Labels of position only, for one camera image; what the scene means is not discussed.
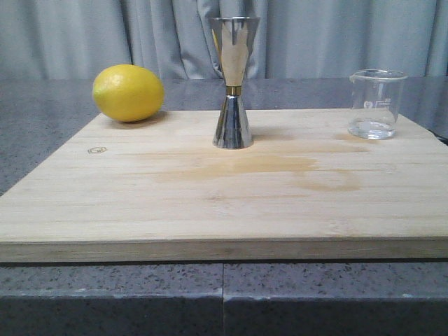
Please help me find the grey curtain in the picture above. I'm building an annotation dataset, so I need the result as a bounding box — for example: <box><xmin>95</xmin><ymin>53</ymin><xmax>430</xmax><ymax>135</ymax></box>
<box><xmin>1</xmin><ymin>1</ymin><xmax>447</xmax><ymax>80</ymax></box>

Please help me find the wooden cutting board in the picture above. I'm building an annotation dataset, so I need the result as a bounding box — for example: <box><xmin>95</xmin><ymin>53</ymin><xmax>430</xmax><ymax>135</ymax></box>
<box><xmin>1</xmin><ymin>109</ymin><xmax>447</xmax><ymax>263</ymax></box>

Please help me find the steel double jigger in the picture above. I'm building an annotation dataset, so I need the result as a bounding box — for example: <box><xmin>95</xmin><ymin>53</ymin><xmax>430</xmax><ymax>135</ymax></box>
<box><xmin>209</xmin><ymin>17</ymin><xmax>260</xmax><ymax>149</ymax></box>

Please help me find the yellow lemon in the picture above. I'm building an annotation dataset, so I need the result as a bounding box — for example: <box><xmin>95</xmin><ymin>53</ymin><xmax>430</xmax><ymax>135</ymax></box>
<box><xmin>92</xmin><ymin>64</ymin><xmax>165</xmax><ymax>123</ymax></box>

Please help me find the glass measuring beaker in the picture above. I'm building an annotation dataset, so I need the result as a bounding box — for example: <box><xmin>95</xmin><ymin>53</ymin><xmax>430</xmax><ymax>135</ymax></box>
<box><xmin>348</xmin><ymin>69</ymin><xmax>407</xmax><ymax>140</ymax></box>

